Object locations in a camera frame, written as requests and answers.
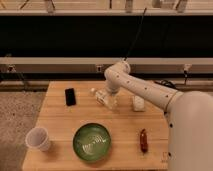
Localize black smartphone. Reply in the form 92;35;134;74
65;88;76;106

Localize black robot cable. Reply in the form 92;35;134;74
153;79;178;90

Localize brown sausage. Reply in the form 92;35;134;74
140;129;148;153

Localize clear plastic bottle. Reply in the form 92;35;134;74
90;88;117;110

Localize black hanging cable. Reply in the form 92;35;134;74
122;7;148;63

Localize green glass bowl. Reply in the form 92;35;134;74
72;123;111;163

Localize white paper cup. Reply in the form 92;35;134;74
25;127;51;151

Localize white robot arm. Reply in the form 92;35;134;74
104;60;213;171

